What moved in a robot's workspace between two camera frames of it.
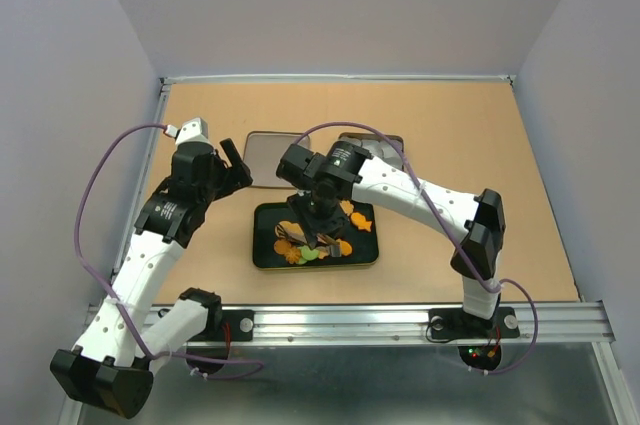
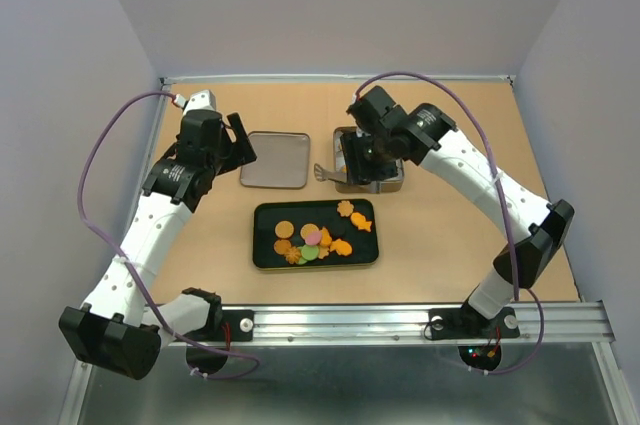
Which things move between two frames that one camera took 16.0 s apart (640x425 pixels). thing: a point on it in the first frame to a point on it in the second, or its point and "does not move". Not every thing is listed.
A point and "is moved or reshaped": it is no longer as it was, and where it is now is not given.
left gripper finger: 232,153 to 238,126
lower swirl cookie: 293,255 does not move
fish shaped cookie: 360,221 does not move
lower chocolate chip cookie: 281,246 does not move
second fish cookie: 345,248 does not move
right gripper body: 317,214 to 368,157
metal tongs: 325,243 is moved or reshaped
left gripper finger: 241,176 to 240,152
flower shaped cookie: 347,206 does not move
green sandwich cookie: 309,254 does not move
